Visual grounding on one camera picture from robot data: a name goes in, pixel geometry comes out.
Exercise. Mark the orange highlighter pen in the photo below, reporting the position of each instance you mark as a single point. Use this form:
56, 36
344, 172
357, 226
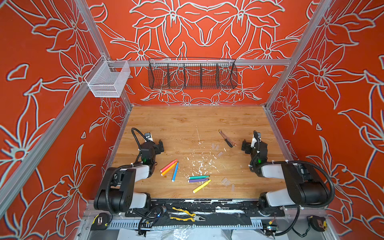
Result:
169, 168

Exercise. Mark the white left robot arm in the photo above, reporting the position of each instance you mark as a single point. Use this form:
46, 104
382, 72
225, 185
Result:
116, 193

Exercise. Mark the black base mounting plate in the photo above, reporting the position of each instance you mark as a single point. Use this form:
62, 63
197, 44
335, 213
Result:
216, 210

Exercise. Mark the purple marker pen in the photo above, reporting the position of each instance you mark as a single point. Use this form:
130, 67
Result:
198, 180

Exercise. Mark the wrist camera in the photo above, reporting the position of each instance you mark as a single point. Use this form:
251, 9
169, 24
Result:
148, 136
257, 136

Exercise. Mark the blue marker pen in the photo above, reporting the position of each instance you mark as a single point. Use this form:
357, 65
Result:
175, 172

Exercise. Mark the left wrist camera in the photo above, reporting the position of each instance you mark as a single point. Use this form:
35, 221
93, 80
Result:
148, 136

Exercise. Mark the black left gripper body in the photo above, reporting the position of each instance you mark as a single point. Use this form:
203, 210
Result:
158, 146

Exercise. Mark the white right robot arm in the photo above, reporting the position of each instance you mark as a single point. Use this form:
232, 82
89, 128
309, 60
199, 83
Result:
307, 184

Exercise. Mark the white wire mesh basket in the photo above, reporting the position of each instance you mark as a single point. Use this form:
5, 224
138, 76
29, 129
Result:
107, 79

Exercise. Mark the grey slotted cable duct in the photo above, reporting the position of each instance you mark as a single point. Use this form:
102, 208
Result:
160, 225

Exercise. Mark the black tape measure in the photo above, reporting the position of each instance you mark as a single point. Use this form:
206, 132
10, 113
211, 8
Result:
317, 223
101, 222

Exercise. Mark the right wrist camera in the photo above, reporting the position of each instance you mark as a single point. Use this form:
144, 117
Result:
257, 136

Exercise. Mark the pink highlighter pen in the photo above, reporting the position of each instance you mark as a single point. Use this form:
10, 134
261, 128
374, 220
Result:
169, 165

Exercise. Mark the yellow highlighter pen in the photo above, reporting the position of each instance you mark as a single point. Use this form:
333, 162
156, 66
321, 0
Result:
201, 186

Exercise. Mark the left black tape measure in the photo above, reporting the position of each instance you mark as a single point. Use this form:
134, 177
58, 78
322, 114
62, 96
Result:
101, 222

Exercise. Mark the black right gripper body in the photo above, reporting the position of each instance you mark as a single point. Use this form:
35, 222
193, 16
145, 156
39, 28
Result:
248, 147

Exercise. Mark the right black tape measure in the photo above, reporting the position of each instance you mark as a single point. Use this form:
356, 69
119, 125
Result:
317, 223

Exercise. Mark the green marker pen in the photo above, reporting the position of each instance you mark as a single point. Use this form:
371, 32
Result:
198, 177

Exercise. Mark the black wire mesh basket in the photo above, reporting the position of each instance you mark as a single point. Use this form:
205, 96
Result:
192, 74

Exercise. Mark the yellow handled pliers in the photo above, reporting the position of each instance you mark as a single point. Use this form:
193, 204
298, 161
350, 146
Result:
185, 216

